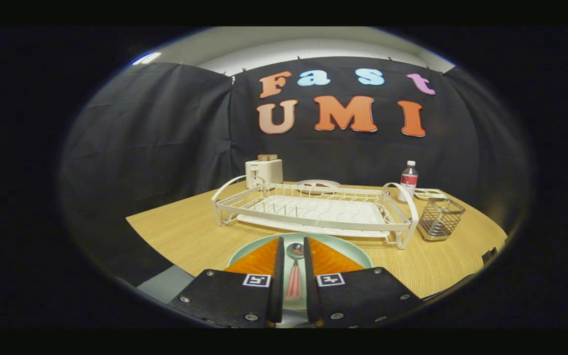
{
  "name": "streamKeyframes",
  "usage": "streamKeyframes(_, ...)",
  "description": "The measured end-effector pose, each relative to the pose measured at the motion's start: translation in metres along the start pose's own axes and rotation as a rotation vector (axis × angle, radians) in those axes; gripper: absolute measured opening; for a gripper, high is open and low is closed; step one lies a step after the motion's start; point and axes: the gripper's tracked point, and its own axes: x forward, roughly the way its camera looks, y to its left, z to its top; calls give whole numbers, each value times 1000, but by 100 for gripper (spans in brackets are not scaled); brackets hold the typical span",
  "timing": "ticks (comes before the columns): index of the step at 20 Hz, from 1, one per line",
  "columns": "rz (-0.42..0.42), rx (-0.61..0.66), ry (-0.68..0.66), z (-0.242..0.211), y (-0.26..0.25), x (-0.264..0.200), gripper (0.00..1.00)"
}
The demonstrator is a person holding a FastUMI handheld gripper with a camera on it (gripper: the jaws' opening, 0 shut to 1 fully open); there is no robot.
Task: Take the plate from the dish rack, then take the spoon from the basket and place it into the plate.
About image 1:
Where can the white divided snack tray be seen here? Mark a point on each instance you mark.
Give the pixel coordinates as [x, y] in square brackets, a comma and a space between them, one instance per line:
[432, 194]

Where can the small plate with food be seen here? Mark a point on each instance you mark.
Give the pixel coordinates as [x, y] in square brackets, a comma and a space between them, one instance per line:
[318, 184]

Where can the black backdrop cloth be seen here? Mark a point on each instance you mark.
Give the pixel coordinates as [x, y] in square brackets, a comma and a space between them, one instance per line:
[165, 148]

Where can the toast slices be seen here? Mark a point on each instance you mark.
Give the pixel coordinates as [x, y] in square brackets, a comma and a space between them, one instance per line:
[267, 157]

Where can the pale green plate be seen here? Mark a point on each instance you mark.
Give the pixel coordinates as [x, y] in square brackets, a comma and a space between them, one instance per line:
[353, 251]

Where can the white toaster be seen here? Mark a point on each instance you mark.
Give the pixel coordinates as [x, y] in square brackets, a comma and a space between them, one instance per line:
[264, 172]

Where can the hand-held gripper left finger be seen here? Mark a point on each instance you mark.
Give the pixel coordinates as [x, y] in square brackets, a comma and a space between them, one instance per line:
[277, 286]

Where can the clear bottle with red label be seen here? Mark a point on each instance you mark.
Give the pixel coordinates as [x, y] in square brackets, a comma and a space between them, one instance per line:
[408, 182]

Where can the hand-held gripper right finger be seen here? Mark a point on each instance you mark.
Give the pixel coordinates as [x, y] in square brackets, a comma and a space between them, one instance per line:
[311, 291]

